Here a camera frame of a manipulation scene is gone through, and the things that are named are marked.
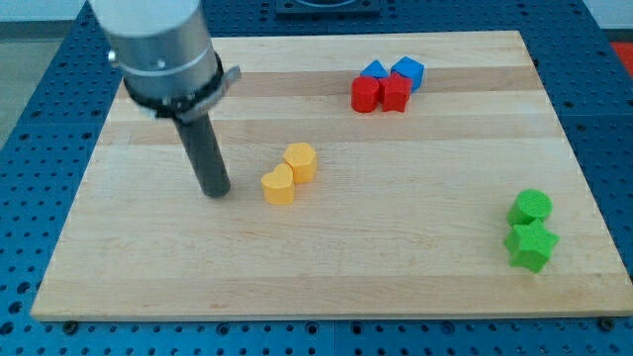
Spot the red cylinder block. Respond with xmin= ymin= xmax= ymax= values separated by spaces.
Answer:
xmin=350 ymin=76 xmax=380 ymax=113

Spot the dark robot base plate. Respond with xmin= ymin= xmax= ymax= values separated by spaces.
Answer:
xmin=275 ymin=0 xmax=381 ymax=18

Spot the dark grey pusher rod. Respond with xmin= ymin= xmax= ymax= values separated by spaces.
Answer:
xmin=174 ymin=115 xmax=230 ymax=198

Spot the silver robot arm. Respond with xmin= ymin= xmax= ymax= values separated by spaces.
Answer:
xmin=89 ymin=0 xmax=241 ymax=124

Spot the red star block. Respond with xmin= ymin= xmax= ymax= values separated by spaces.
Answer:
xmin=379 ymin=72 xmax=412 ymax=113

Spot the green star block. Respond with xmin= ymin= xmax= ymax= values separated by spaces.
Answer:
xmin=504 ymin=220 xmax=560 ymax=273

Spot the yellow heart block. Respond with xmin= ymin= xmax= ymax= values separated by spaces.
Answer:
xmin=260 ymin=163 xmax=295 ymax=205

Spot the blue cube block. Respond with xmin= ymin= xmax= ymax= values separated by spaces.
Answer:
xmin=391 ymin=56 xmax=426 ymax=93

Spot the yellow hexagon block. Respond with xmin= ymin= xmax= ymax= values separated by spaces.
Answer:
xmin=283 ymin=142 xmax=317 ymax=183

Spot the wooden board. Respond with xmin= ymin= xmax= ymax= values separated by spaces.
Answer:
xmin=32 ymin=31 xmax=632 ymax=321

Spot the green cylinder block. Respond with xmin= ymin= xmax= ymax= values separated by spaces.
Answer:
xmin=506 ymin=189 xmax=553 ymax=225

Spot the blue triangle block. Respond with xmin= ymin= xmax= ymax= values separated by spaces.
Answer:
xmin=360 ymin=60 xmax=389 ymax=79

